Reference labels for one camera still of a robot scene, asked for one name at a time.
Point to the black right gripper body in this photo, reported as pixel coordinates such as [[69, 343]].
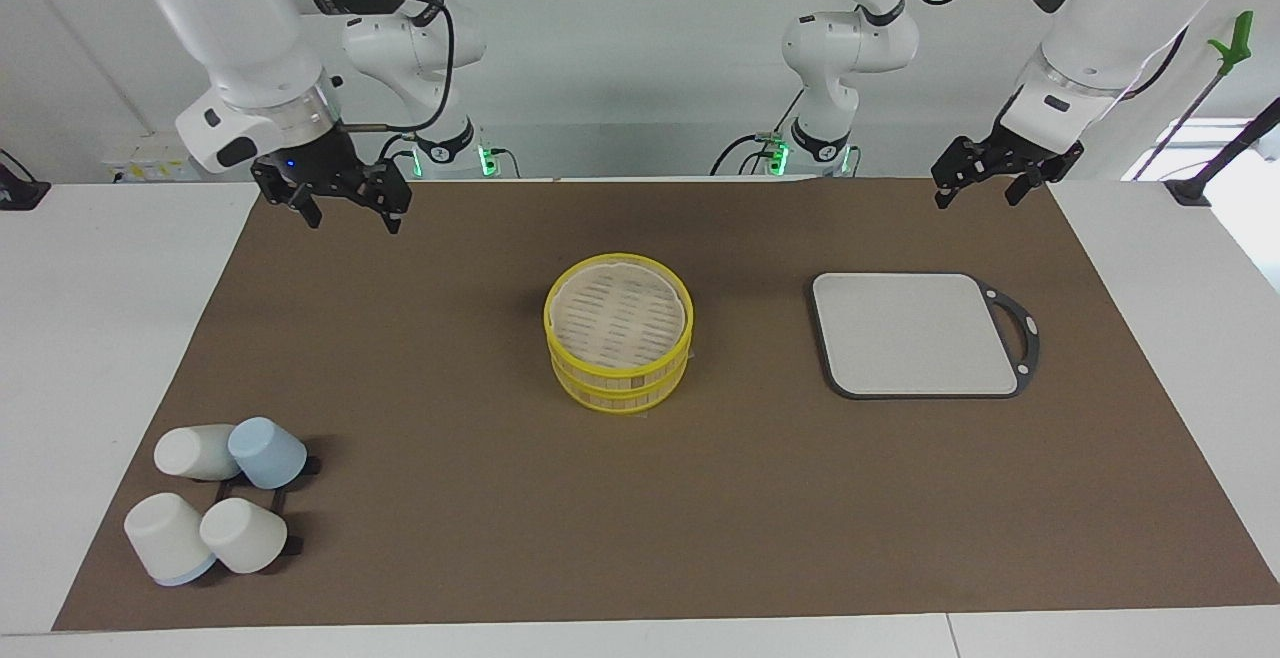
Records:
[[320, 166]]

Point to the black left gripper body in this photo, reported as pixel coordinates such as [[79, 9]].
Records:
[[1035, 153]]

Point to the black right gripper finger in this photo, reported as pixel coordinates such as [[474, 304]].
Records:
[[390, 193], [282, 190]]

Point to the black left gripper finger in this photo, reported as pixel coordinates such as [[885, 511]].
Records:
[[1030, 176], [962, 163]]

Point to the yellow-rimmed bamboo steamer lid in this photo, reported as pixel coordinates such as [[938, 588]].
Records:
[[618, 313]]

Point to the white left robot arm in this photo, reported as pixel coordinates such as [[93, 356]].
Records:
[[1100, 18]]

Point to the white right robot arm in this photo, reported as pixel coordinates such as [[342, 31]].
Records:
[[250, 28]]

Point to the yellow bamboo steamer basket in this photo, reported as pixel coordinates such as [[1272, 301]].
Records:
[[620, 393]]

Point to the white box with yellow labels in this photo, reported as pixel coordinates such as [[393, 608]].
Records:
[[145, 170]]

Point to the thin pole with green tip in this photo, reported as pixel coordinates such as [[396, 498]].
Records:
[[1205, 88]]

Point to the black stand with clamp base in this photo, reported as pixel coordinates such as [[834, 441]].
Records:
[[1220, 153]]

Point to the grey cutting board black rim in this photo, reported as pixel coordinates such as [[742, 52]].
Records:
[[900, 338]]

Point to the black clamp base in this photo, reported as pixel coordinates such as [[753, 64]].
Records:
[[20, 193]]

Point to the light blue cup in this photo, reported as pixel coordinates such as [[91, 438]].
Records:
[[268, 452]]

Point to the brown table mat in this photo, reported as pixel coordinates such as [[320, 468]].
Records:
[[500, 498]]

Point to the black cup rack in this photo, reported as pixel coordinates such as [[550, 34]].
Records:
[[290, 543]]

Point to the white cup with blue rim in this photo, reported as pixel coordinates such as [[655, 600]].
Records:
[[165, 536]]

